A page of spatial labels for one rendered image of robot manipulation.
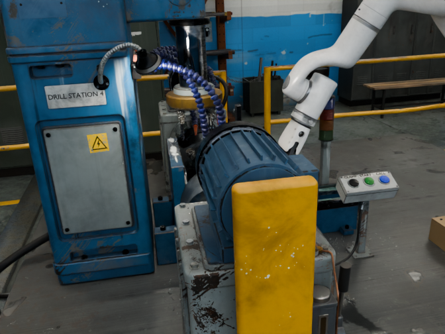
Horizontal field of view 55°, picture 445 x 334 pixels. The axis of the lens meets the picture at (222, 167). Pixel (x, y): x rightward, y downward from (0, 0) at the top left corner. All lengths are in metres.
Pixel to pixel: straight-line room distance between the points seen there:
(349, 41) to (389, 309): 0.76
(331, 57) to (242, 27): 5.20
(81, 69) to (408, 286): 1.10
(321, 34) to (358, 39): 5.58
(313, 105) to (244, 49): 5.20
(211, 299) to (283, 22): 6.06
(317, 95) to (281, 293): 0.79
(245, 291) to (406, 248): 0.96
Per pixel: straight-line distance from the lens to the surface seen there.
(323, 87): 1.38
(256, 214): 0.64
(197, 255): 0.82
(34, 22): 1.20
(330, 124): 1.84
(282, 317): 0.76
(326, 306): 0.82
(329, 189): 1.67
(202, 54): 1.33
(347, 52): 1.35
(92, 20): 1.18
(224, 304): 0.82
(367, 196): 1.38
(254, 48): 6.58
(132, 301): 1.33
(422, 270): 1.49
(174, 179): 1.30
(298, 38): 6.78
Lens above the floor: 1.60
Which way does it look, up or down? 21 degrees down
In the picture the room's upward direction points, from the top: 3 degrees counter-clockwise
